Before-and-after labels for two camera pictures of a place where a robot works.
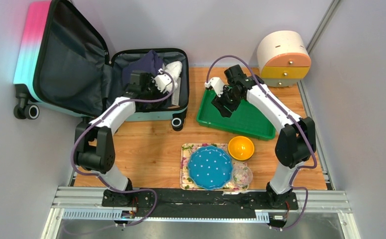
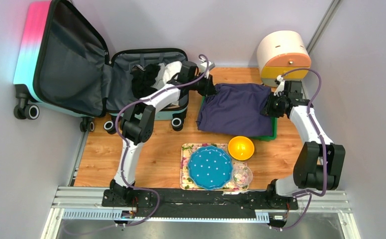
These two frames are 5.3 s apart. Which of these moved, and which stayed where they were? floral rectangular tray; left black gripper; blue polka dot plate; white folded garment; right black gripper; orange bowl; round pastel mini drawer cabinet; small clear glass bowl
Moved: left black gripper; right black gripper
Stayed: blue polka dot plate; orange bowl; floral rectangular tray; small clear glass bowl; round pastel mini drawer cabinet; white folded garment
